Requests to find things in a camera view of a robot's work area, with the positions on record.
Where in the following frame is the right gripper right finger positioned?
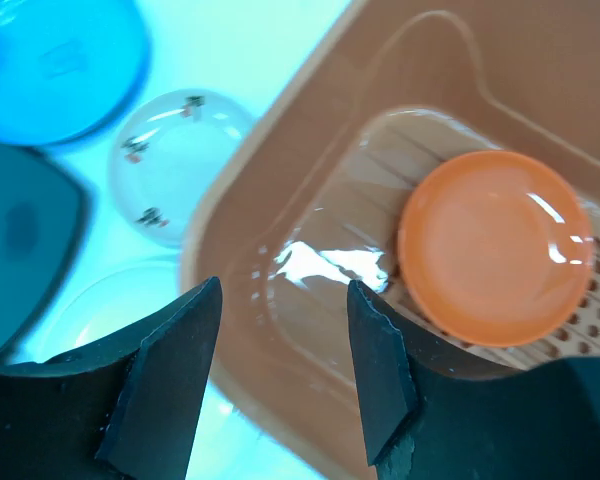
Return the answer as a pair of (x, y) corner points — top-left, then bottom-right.
(347, 281), (600, 479)

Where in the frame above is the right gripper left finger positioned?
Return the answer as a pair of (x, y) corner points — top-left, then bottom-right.
(0, 277), (222, 479)

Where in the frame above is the cream round plate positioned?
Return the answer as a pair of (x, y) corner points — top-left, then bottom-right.
(32, 257), (179, 361)

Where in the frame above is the small orange plate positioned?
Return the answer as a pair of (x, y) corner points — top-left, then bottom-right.
(396, 150), (594, 347)

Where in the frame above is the teal square plate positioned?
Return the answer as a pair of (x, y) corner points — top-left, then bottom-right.
(0, 143), (90, 355)

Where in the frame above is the blue round plate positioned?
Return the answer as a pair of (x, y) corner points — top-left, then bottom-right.
(0, 0), (150, 146)

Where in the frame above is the orange plastic bin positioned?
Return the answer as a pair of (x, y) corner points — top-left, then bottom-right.
(180, 1), (600, 479)

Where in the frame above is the small beige patterned plate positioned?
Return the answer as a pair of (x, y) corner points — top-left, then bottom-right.
(109, 89), (255, 248)

